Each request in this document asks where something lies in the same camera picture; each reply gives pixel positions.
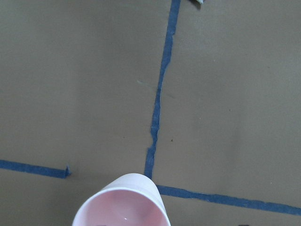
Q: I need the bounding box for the pink plastic cup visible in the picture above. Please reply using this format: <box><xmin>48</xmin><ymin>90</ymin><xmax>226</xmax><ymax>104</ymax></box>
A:
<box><xmin>72</xmin><ymin>173</ymin><xmax>171</xmax><ymax>226</ymax></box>

